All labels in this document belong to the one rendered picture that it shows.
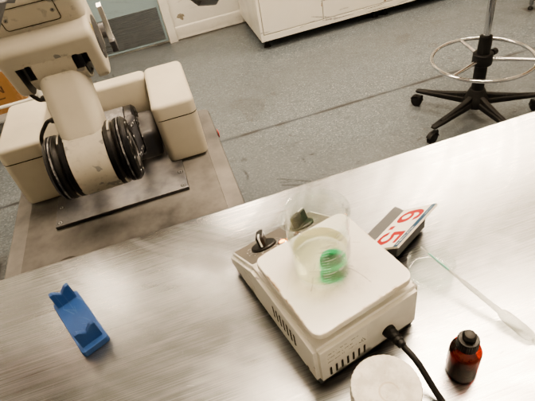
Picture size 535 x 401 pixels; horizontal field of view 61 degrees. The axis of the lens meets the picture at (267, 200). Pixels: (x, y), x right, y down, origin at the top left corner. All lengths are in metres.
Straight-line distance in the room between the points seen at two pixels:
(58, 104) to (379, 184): 0.80
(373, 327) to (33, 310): 0.44
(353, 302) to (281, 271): 0.08
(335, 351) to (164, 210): 0.95
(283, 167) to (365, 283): 1.53
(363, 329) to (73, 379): 0.33
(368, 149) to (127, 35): 2.00
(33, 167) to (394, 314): 1.21
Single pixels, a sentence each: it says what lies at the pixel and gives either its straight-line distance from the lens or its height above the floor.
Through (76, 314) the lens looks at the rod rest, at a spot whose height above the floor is 0.76.
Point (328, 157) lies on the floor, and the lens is 1.99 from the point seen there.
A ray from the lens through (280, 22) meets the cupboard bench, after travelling 2.96.
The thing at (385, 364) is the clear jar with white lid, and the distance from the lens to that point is 0.43.
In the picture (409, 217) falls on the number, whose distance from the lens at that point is 0.62.
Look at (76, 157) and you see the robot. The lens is 1.19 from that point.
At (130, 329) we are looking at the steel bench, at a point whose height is 0.75.
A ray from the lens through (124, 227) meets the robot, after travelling 1.35.
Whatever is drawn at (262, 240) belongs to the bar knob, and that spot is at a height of 0.82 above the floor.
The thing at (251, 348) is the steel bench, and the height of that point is 0.75.
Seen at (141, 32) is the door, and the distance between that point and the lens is 3.42.
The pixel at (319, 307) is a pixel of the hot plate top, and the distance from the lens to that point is 0.45.
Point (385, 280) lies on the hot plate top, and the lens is 0.47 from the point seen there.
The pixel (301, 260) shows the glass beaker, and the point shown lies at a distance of 0.44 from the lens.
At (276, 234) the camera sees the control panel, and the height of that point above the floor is 0.79.
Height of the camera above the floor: 1.21
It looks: 42 degrees down
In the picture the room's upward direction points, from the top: 12 degrees counter-clockwise
